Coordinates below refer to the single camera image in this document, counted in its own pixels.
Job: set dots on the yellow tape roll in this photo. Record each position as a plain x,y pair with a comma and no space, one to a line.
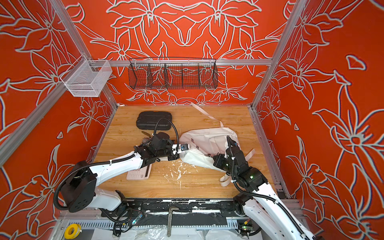
72,231

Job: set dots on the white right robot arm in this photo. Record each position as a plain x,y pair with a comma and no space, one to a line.
257,199

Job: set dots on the white wire wall basket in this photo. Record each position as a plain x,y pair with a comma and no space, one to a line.
84,80

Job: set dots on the steel ball valve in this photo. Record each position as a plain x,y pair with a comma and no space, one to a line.
147,139

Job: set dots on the black plastic tool case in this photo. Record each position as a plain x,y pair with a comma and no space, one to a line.
147,120

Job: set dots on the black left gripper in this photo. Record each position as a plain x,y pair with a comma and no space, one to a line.
173,156

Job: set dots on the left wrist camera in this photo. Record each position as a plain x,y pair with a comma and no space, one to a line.
183,148

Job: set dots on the white student backpack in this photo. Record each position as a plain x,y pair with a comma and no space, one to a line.
204,144

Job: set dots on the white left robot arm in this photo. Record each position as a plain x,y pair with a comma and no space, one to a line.
79,189

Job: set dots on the pink calculator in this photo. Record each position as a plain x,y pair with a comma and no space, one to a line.
140,174

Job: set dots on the black wire wall basket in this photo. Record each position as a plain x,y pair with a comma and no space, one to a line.
173,74

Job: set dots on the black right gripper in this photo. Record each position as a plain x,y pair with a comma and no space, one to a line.
218,163

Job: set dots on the metal clamp handle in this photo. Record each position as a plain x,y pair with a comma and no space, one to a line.
172,209

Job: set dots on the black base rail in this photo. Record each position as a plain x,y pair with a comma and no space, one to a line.
153,206

